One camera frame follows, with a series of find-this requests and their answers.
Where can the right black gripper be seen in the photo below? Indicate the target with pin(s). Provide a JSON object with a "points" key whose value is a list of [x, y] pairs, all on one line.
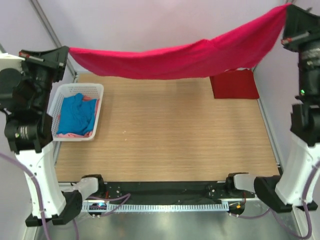
{"points": [[300, 26]]}

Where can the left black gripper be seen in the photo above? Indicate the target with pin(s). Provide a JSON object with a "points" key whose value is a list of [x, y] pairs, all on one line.
{"points": [[54, 59]]}

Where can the magenta pink t shirt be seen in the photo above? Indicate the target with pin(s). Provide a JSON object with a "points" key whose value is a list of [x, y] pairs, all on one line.
{"points": [[242, 47]]}

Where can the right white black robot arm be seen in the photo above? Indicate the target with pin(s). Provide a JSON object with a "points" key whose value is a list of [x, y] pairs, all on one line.
{"points": [[294, 188]]}

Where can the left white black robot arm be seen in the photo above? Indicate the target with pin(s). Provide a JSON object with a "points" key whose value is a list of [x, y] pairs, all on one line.
{"points": [[25, 85]]}

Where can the white perforated plastic basket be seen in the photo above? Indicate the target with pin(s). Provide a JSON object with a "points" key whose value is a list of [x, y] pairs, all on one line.
{"points": [[75, 111]]}

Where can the blue t shirt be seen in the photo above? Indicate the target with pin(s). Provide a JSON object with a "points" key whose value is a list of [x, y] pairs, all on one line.
{"points": [[77, 115]]}

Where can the folded dark red t shirt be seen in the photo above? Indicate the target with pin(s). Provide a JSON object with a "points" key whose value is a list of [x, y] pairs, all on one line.
{"points": [[234, 84]]}

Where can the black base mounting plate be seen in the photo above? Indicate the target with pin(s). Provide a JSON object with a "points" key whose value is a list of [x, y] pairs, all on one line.
{"points": [[172, 192]]}

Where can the left aluminium frame post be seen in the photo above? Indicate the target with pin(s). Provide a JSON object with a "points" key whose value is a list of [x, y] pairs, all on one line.
{"points": [[50, 31]]}

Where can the white slotted cable duct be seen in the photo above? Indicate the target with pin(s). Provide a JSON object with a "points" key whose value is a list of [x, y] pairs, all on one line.
{"points": [[100, 207]]}

